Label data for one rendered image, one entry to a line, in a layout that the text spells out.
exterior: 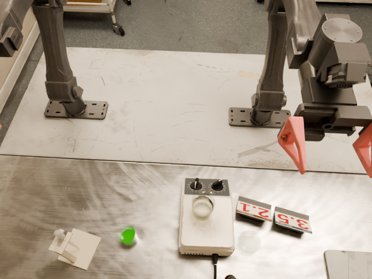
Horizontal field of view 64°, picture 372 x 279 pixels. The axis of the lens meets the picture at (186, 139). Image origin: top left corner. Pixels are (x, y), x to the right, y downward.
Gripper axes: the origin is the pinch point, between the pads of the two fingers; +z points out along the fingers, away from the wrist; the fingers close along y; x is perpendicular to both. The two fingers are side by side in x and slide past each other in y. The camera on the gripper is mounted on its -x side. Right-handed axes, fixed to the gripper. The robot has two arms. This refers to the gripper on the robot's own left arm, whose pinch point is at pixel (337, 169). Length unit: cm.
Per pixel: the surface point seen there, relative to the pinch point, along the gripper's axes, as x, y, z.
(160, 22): 133, -57, -204
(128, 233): 38, -36, 2
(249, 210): 37.6, -5.5, -6.1
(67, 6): 113, -130, -193
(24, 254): 40, -62, 8
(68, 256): 34, -48, 9
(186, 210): 31.5, -21.6, -3.1
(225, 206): 31.5, -12.4, -4.5
